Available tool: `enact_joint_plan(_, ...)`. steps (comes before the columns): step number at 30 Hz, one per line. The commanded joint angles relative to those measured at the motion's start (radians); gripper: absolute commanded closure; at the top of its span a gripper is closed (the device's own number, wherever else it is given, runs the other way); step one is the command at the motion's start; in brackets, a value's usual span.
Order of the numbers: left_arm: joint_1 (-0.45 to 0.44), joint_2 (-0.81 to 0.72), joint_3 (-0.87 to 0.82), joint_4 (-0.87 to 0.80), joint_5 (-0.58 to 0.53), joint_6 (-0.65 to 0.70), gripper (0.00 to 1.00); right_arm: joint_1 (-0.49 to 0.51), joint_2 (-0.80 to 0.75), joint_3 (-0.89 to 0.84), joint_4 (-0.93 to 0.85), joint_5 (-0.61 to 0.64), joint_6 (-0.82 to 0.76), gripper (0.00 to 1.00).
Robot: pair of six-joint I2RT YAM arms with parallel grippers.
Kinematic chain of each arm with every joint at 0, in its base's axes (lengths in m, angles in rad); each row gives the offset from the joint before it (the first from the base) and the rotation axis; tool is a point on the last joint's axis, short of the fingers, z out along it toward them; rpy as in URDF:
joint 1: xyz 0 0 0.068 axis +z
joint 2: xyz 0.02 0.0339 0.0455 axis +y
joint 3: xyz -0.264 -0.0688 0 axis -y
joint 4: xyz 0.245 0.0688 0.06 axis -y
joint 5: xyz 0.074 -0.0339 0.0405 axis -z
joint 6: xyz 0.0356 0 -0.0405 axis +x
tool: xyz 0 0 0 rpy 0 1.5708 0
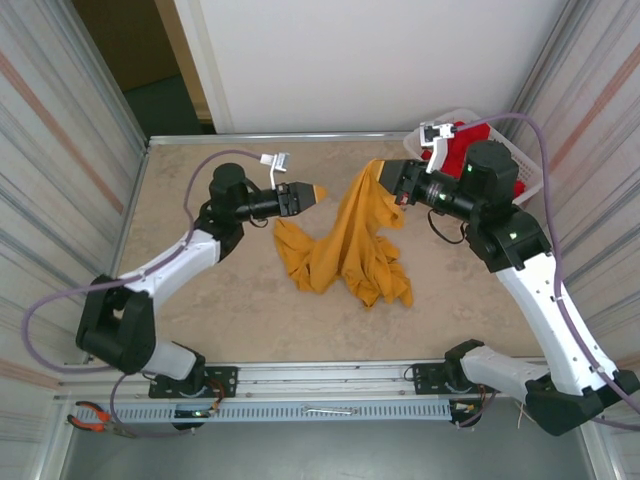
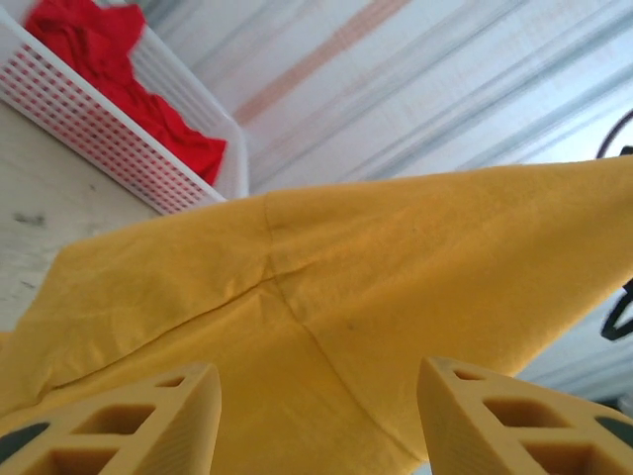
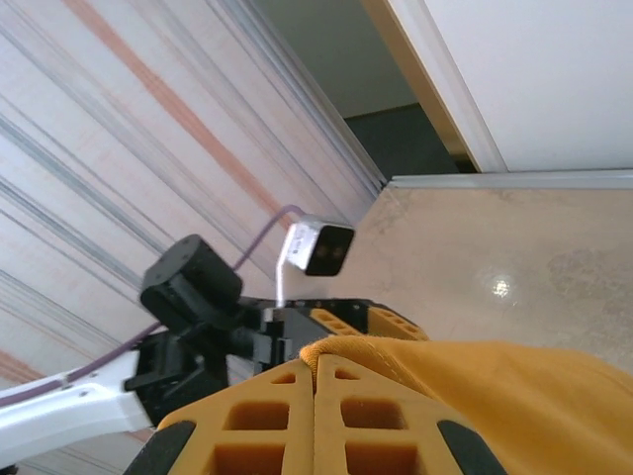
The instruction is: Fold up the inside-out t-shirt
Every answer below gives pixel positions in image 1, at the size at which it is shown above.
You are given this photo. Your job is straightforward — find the mustard yellow t-shirt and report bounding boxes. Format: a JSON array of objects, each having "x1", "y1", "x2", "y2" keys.
[{"x1": 273, "y1": 158, "x2": 415, "y2": 310}]

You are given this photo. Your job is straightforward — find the white plastic mesh basket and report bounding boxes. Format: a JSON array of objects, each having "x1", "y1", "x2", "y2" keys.
[{"x1": 402, "y1": 107, "x2": 549, "y2": 211}]

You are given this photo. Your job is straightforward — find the red cloth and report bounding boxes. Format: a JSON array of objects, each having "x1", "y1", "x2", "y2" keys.
[{"x1": 420, "y1": 119, "x2": 527, "y2": 199}]

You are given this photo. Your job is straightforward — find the small silver wrench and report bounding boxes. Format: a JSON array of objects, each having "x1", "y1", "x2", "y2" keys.
[{"x1": 299, "y1": 403, "x2": 360, "y2": 416}]

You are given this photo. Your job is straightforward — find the small controller board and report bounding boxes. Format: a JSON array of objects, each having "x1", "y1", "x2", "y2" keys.
[
  {"x1": 448, "y1": 398, "x2": 485, "y2": 429},
  {"x1": 172, "y1": 405, "x2": 219, "y2": 431}
]

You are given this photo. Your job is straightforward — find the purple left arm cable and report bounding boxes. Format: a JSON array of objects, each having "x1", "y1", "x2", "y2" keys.
[{"x1": 24, "y1": 148, "x2": 264, "y2": 439}]

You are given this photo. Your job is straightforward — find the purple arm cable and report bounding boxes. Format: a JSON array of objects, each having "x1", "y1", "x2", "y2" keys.
[
  {"x1": 24, "y1": 148, "x2": 264, "y2": 439},
  {"x1": 452, "y1": 112, "x2": 640, "y2": 432}
]

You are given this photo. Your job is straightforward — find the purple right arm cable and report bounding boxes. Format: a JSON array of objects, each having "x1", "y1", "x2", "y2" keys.
[{"x1": 452, "y1": 112, "x2": 640, "y2": 432}]

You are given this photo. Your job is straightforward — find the aluminium table edge frame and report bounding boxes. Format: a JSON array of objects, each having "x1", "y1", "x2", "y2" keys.
[{"x1": 84, "y1": 130, "x2": 569, "y2": 366}]

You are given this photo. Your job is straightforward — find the striped enclosure side panel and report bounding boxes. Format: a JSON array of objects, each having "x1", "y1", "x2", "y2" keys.
[
  {"x1": 499, "y1": 0, "x2": 640, "y2": 480},
  {"x1": 0, "y1": 0, "x2": 151, "y2": 480}
]

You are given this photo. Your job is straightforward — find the white door frame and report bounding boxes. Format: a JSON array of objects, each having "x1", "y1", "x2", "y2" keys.
[{"x1": 172, "y1": 0, "x2": 236, "y2": 135}]

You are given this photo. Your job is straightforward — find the aluminium mounting rail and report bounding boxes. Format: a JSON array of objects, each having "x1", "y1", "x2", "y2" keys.
[{"x1": 53, "y1": 355, "x2": 551, "y2": 401}]

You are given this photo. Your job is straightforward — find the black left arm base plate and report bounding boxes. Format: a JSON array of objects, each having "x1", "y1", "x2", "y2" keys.
[{"x1": 148, "y1": 365, "x2": 240, "y2": 400}]

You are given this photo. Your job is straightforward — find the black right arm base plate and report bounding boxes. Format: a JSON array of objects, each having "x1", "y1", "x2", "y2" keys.
[{"x1": 410, "y1": 360, "x2": 503, "y2": 396}]

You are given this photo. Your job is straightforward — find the grey slotted cable duct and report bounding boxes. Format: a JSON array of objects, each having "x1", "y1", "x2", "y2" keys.
[{"x1": 92, "y1": 399, "x2": 454, "y2": 424}]

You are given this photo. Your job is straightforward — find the orange handled pliers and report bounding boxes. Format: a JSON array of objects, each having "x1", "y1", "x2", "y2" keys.
[{"x1": 66, "y1": 399, "x2": 139, "y2": 440}]

